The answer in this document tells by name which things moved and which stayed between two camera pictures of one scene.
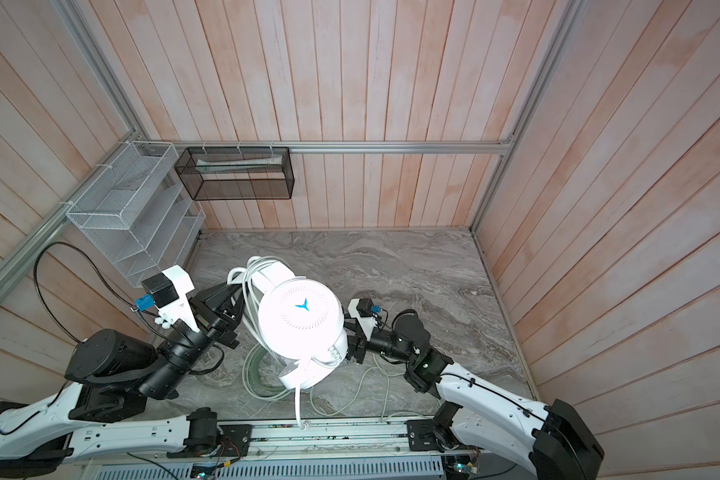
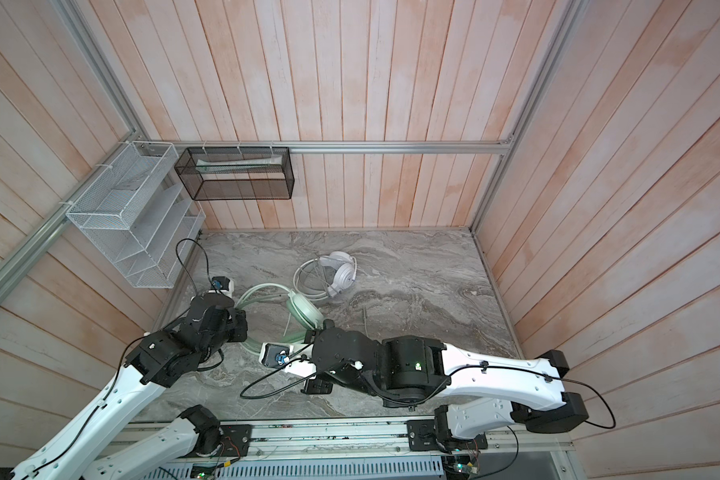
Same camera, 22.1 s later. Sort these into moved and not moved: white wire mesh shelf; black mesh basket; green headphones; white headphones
Moved: white headphones; green headphones
Not moved: black mesh basket; white wire mesh shelf
